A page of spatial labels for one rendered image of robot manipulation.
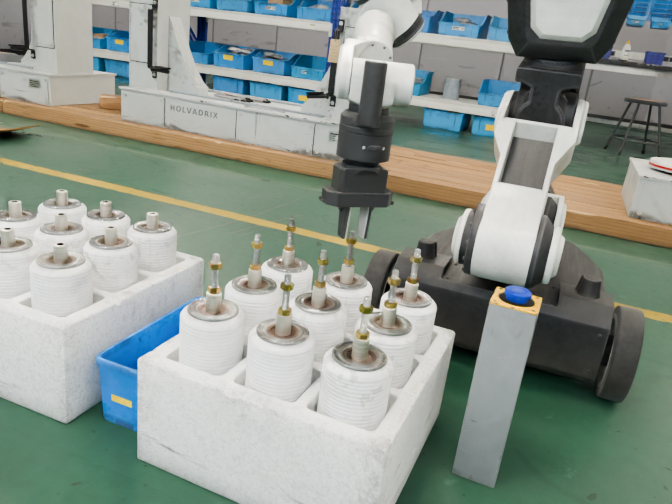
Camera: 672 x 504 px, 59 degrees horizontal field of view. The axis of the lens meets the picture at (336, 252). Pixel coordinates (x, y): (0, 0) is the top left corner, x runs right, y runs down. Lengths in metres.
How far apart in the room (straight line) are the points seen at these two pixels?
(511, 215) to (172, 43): 2.76
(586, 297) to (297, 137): 2.04
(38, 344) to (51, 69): 3.13
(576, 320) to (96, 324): 0.90
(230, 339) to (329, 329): 0.15
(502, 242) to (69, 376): 0.78
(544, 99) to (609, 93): 7.80
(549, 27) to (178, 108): 2.47
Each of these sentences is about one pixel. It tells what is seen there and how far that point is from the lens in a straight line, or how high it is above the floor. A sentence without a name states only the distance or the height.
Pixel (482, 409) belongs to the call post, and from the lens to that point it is 0.99.
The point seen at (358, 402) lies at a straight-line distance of 0.80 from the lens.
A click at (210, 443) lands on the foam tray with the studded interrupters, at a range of 0.92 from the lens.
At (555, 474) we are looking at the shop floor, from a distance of 1.14.
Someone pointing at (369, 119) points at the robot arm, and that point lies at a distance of 0.91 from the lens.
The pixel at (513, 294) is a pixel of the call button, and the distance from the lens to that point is 0.92.
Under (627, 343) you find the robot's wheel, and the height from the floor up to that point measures 0.16.
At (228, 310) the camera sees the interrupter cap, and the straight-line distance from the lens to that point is 0.91.
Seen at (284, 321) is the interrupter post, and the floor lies 0.27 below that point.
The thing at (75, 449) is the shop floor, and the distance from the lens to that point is 1.07.
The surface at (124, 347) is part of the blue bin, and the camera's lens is 1.11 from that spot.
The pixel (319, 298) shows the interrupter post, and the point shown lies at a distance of 0.94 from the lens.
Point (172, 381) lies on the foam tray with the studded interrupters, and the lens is 0.90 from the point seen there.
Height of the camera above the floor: 0.65
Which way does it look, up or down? 20 degrees down
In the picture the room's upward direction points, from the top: 7 degrees clockwise
